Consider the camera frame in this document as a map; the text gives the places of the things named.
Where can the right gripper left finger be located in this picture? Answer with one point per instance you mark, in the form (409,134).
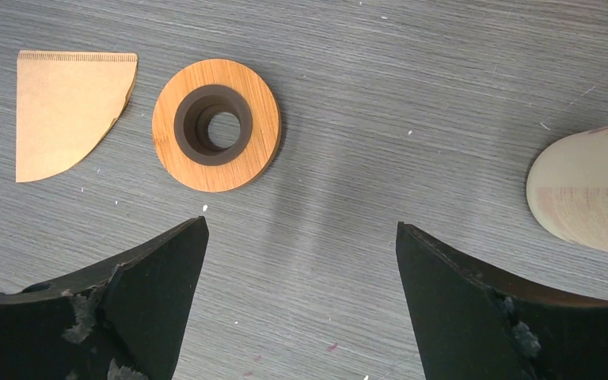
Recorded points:
(121,318)

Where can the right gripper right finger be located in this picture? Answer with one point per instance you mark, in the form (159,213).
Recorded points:
(473,320)

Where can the small wooden ring holder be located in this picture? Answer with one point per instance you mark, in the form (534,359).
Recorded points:
(216,125)

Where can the left brown paper filter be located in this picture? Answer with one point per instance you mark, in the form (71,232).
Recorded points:
(66,103)

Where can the cream pump bottle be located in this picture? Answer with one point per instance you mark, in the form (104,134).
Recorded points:
(567,188)

